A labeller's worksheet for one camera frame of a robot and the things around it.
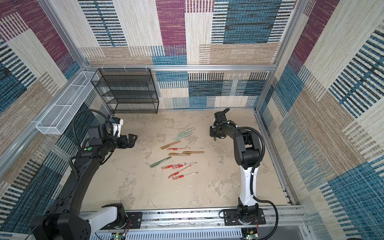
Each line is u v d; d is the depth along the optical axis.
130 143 0.71
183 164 0.92
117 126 0.71
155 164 0.92
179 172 0.89
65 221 0.37
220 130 0.80
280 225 0.69
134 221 0.73
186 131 1.08
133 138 0.74
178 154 0.97
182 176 0.87
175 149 0.99
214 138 1.02
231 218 0.73
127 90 1.09
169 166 0.92
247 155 0.57
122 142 0.70
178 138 1.04
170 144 1.00
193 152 0.97
